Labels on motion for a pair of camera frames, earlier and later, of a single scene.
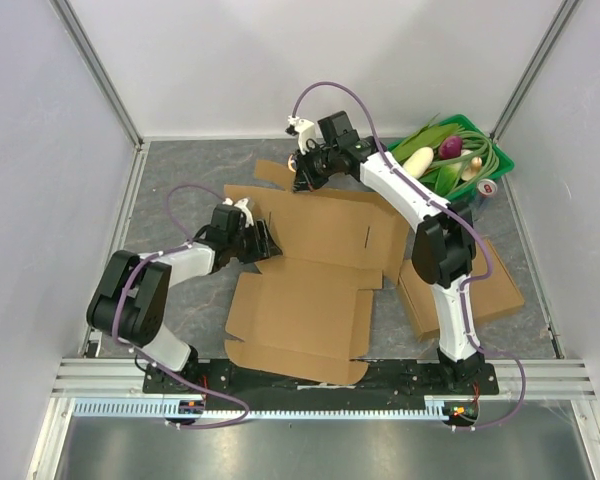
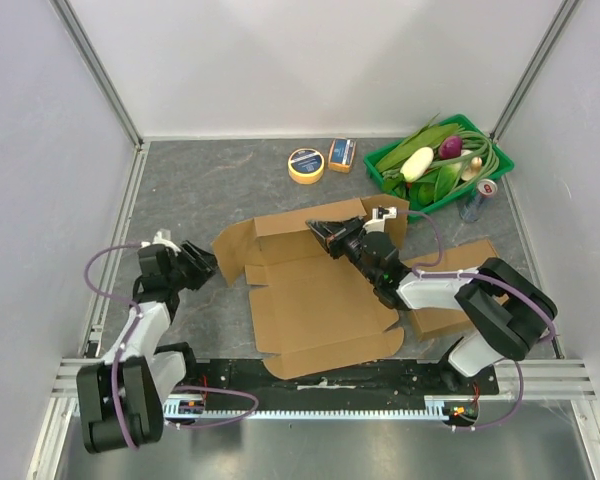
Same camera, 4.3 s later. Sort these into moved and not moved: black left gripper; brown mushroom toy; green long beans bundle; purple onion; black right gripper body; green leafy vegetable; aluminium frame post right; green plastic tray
Moved: black right gripper body; black left gripper
Not moved: green leafy vegetable; green long beans bundle; purple onion; green plastic tray; brown mushroom toy; aluminium frame post right
